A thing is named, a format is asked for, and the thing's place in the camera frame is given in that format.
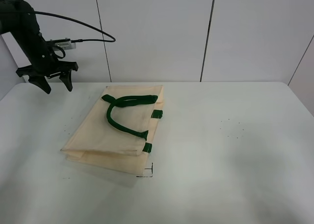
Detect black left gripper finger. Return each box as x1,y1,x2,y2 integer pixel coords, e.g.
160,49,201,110
28,76,51,94
59,71,73,92

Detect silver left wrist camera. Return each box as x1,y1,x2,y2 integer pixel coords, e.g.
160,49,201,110
47,38,76,51

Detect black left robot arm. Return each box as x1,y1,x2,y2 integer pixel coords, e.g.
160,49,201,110
0,0,78,94

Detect cream linen bag green handles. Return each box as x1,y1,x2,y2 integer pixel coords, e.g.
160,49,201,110
61,85,164,177

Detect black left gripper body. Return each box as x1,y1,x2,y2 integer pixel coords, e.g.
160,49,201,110
16,35,78,78

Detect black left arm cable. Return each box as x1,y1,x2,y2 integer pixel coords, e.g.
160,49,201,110
33,10,116,43

